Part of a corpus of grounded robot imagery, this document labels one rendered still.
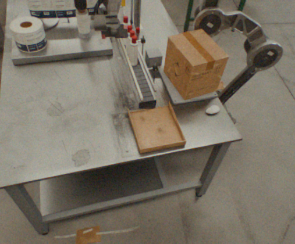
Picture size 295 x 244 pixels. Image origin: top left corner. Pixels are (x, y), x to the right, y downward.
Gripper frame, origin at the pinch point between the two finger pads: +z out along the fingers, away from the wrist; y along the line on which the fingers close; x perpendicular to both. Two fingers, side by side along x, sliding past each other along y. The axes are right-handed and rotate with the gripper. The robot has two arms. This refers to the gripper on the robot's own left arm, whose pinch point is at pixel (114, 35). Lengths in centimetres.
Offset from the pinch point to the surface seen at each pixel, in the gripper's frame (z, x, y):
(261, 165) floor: 76, 96, -122
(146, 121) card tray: 4, 49, -15
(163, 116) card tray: 6, 47, -26
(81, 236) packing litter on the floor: 46, 127, 33
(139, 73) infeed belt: 24.2, 17.3, -15.1
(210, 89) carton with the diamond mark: 12, 32, -58
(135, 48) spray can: 18.1, 2.5, -12.7
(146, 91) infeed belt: 13.4, 30.5, -17.2
